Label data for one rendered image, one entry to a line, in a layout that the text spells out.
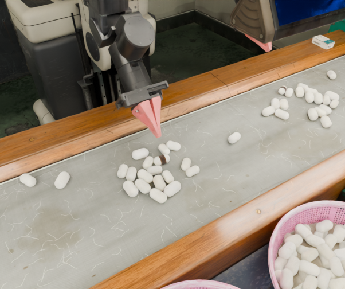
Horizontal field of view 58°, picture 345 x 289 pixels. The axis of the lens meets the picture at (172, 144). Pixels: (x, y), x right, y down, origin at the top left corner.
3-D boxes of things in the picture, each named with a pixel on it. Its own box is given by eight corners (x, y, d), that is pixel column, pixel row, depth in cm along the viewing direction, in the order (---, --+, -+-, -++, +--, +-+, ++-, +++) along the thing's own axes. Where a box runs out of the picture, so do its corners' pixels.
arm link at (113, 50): (128, 45, 67) (103, 50, 65) (137, 28, 61) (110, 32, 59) (140, 74, 67) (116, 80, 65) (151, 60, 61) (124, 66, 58)
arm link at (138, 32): (124, 15, 67) (87, 23, 63) (140, -20, 57) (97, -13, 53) (148, 65, 67) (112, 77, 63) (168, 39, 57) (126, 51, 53)
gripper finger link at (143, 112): (185, 126, 62) (167, 82, 62) (153, 138, 59) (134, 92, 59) (173, 133, 68) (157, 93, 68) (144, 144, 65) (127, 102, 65)
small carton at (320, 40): (311, 42, 104) (313, 36, 103) (318, 40, 105) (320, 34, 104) (325, 49, 100) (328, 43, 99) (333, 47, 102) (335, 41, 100)
